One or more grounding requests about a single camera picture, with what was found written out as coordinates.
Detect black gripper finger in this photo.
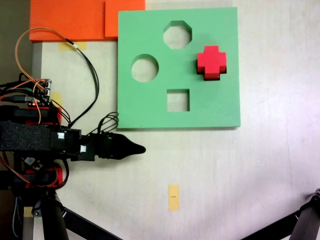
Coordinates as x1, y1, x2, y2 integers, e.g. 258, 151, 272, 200
116, 149, 146, 162
116, 134, 147, 152

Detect red cross columnar block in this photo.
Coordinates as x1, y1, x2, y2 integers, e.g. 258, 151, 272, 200
196, 44, 228, 82

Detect green shape hole board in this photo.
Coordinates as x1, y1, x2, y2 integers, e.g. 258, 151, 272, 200
116, 6, 242, 131

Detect red black table clamp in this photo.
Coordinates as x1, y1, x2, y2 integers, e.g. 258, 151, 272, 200
0, 105, 63, 126
0, 167, 64, 189

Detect yellow masking tape piece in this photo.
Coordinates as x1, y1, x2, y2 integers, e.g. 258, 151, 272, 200
50, 92, 64, 109
23, 206, 35, 219

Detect black power converter board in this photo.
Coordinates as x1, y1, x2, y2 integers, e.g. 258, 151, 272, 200
23, 156, 44, 171

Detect black tripod leg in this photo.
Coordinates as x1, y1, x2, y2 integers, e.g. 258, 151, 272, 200
31, 192, 70, 240
289, 188, 320, 240

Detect yellow masking tape strip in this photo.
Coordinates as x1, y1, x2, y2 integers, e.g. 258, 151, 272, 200
58, 41, 88, 52

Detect black gripper wire bundle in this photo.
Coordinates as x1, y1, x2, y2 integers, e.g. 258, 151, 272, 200
96, 111, 120, 136

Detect circuit board with wires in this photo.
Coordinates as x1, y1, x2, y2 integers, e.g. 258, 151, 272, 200
26, 78, 54, 107

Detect black usb cable plug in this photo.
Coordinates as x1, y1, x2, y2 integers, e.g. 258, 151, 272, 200
0, 94, 28, 103

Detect long black twin cable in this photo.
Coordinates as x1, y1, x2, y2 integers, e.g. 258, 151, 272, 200
64, 37, 101, 129

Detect grey metal table rail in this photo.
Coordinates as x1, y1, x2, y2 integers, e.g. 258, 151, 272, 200
31, 41, 43, 79

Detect blue braided cable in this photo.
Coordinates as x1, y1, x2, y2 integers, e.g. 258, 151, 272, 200
11, 197, 22, 239

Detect thin orange wire loop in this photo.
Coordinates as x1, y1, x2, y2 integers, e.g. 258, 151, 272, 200
14, 27, 68, 83

